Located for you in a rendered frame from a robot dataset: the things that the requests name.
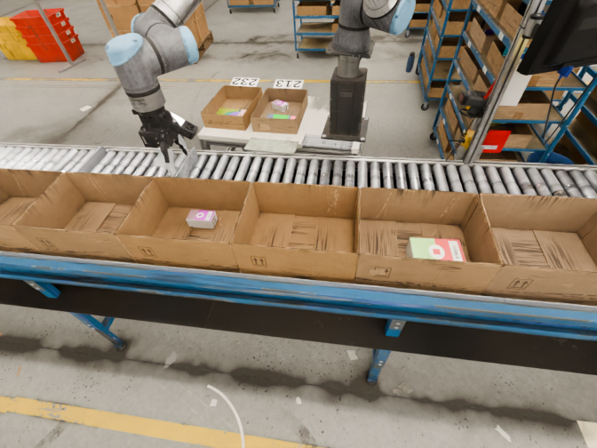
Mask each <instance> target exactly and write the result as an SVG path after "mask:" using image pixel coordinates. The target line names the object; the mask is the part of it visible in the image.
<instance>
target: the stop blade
mask: <svg viewBox="0 0 597 448"><path fill-rule="evenodd" d="M198 158H199V157H198V155H197V153H196V150H195V147H193V148H192V150H191V151H190V153H189V155H188V156H187V158H186V160H185V162H184V163H183V165H182V166H181V167H180V169H179V171H178V173H177V174H176V176H175V177H180V178H187V177H188V176H189V174H190V173H191V171H192V170H193V168H194V166H195V164H196V162H197V160H198Z"/></svg>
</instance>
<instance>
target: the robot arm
mask: <svg viewBox="0 0 597 448"><path fill-rule="evenodd" d="M201 2H202V0H155V2H154V3H152V4H151V5H150V7H149V8H148V9H147V11H146V12H141V13H139V14H137V15H135V16H134V18H133V19H132V21H131V33H129V34H125V35H120V36H117V37H115V38H113V39H111V40H110V41H109V42H108V43H107V44H106V53H107V56H108V58H109V62H110V64H111V65H112V66H113V68H114V70H115V72H116V74H117V76H118V79H119V81H120V83H121V85H122V87H123V89H124V91H125V93H126V95H127V97H128V99H129V101H130V103H131V105H132V107H133V109H132V110H131V111H132V113H133V114H134V115H138V116H139V119H140V121H141V122H142V126H141V127H140V130H139V131H138V133H139V136H140V137H141V139H142V141H143V143H144V145H145V147H146V148H159V147H160V148H159V156H158V157H156V158H155V159H154V163H155V164H156V165H158V166H161V167H163V168H166V169H168V172H169V174H170V175H171V176H172V177H174V174H175V172H176V169H175V163H174V162H173V152H172V150H170V148H169V147H172V146H175V147H179V148H181V149H182V151H183V153H184V154H185V155H186V156H187V152H188V151H187V144H186V142H185V139H184V137H186V138H188V139H190V140H191V139H193V138H194V136H195V135H196V133H197V130H198V126H196V125H194V124H192V123H190V122H188V121H187V120H185V119H183V118H181V117H179V116H176V115H175V114H173V113H172V112H170V111H168V110H166V109H165V106H164V104H165V102H166V99H165V98H164V95H163V91H162V88H161V86H160V84H159V81H158V79H157V77H158V76H160V75H163V74H166V73H169V72H172V71H174V70H177V69H180V68H183V67H186V66H189V65H190V66H191V65H192V64H194V63H196V62H197V61H198V60H199V51H198V48H197V44H196V41H195V38H194V36H193V34H192V33H191V31H190V30H189V29H188V28H187V27H186V26H183V25H184V24H185V23H186V21H187V20H188V19H189V17H190V16H191V15H192V13H193V12H194V11H195V9H196V8H197V7H198V5H199V4H200V3H201ZM415 5H416V0H341V1H340V10H339V18H338V29H337V31H336V33H335V36H334V37H333V40H332V46H333V47H334V48H335V49H337V50H339V51H342V52H353V53H356V52H366V51H368V50H369V49H370V46H371V39H370V28H375V29H377V30H380V31H383V32H386V33H388V34H389V35H395V36H398V35H400V34H401V33H402V32H403V30H405V29H406V27H407V26H408V25H409V23H410V20H411V18H412V15H413V12H414V10H415ZM143 128H145V129H143ZM142 137H144V139H145V141H146V143H145V141H144V140H143V138H142Z"/></svg>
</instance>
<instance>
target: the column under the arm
mask: <svg viewBox="0 0 597 448"><path fill-rule="evenodd" d="M367 72H368V69H367V68H358V74H357V76H356V77H343V76H339V75H338V67H335V69H334V72H333V74H332V77H331V80H330V114H329V115H328V117H327V120H326V123H325V126H324V128H323V131H322V136H321V139H325V140H344V141H355V142H365V141H366V136H367V131H368V124H369V119H370V118H369V117H362V113H363V104H364V96H365V88H366V80H367Z"/></svg>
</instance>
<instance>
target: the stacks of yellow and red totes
mask: <svg viewBox="0 0 597 448"><path fill-rule="evenodd" d="M43 10H44V13H45V15H46V16H47V18H48V20H49V22H50V23H51V24H52V27H53V28H54V30H55V32H56V34H57V35H58V37H59V39H60V41H61V42H62V44H63V46H64V47H65V49H66V51H67V53H68V55H69V57H70V59H71V60H72V61H75V60H76V59H78V58H79V57H80V56H82V55H83V54H84V49H83V47H82V45H81V43H80V41H79V38H78V37H79V35H78V34H76V33H75V31H74V30H73V28H74V26H73V25H70V23H69V21H68V20H69V17H66V15H65V13H64V12H63V11H65V10H64V8H52V9H43ZM0 50H1V51H2V52H3V54H4V55H5V56H6V57H7V59H8V60H39V61H40V62H41V63H45V62H63V61H68V60H67V59H66V57H65V55H64V53H63V52H62V50H61V49H60V47H59V45H58V43H57V42H56V40H55V38H54V37H53V35H52V32H51V31H50V29H49V28H48V27H47V25H46V23H45V21H44V19H43V17H42V16H41V14H40V12H39V11H38V10H26V11H24V12H21V13H18V14H16V15H14V16H12V17H1V18H0Z"/></svg>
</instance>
